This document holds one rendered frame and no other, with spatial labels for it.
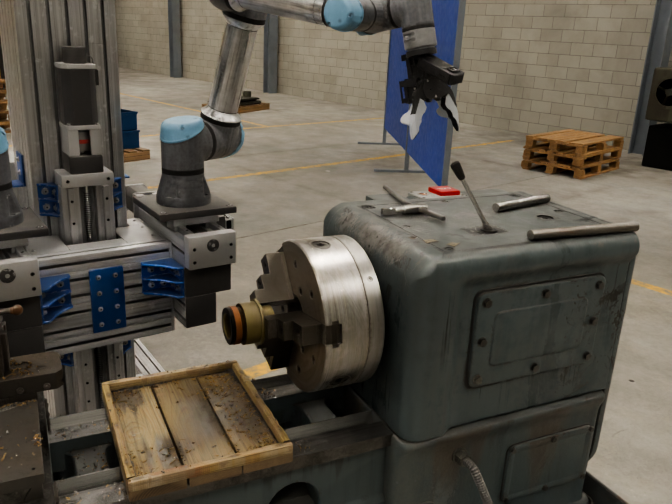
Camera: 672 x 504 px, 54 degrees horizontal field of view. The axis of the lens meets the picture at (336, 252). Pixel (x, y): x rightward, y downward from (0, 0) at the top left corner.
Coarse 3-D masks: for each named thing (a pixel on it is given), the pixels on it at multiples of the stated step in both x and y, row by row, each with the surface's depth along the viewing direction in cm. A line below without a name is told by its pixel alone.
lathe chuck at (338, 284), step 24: (288, 240) 136; (312, 240) 134; (336, 240) 134; (288, 264) 137; (312, 264) 126; (336, 264) 127; (312, 288) 126; (336, 288) 124; (360, 288) 126; (312, 312) 128; (336, 312) 123; (360, 312) 125; (360, 336) 126; (312, 360) 131; (336, 360) 125; (360, 360) 128; (312, 384) 131; (336, 384) 132
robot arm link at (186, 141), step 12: (168, 120) 180; (180, 120) 180; (192, 120) 180; (168, 132) 176; (180, 132) 176; (192, 132) 177; (204, 132) 182; (168, 144) 177; (180, 144) 177; (192, 144) 178; (204, 144) 182; (168, 156) 179; (180, 156) 178; (192, 156) 179; (204, 156) 184; (168, 168) 180; (180, 168) 179; (192, 168) 180
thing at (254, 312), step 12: (252, 300) 133; (228, 312) 128; (240, 312) 129; (252, 312) 129; (264, 312) 131; (228, 324) 134; (240, 324) 128; (252, 324) 128; (264, 324) 129; (228, 336) 132; (240, 336) 128; (252, 336) 129; (264, 336) 130
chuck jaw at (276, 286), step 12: (276, 252) 138; (264, 264) 139; (276, 264) 137; (264, 276) 135; (276, 276) 136; (288, 276) 137; (264, 288) 134; (276, 288) 135; (288, 288) 136; (264, 300) 133; (276, 300) 134; (288, 300) 136
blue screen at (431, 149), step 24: (432, 0) 682; (456, 0) 583; (456, 24) 581; (456, 48) 577; (384, 120) 997; (432, 120) 669; (384, 144) 1009; (408, 144) 799; (432, 144) 667; (432, 168) 665
